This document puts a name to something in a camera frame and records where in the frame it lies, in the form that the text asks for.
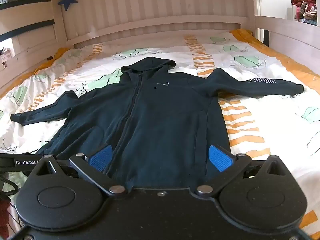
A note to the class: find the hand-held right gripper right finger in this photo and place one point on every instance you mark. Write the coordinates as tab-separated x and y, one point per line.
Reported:
220	158

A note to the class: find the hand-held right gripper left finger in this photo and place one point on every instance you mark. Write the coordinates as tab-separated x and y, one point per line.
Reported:
101	157

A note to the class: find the dark navy hoodie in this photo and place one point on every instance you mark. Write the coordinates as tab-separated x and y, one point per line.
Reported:
162	110

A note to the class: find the pile of colourful clothes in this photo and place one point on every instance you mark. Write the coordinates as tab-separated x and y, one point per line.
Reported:
303	5

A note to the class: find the white leaf printed duvet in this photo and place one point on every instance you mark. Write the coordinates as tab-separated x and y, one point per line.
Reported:
262	110

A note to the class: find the small printed box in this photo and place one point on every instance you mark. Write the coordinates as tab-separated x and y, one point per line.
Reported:
3	58

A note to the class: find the orange bed sheet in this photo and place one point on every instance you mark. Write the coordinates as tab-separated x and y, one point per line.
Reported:
300	67

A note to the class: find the blue star decoration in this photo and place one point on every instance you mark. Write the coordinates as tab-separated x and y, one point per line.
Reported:
67	1

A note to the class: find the white wooden bed frame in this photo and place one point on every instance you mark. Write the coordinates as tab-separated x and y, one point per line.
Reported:
150	5

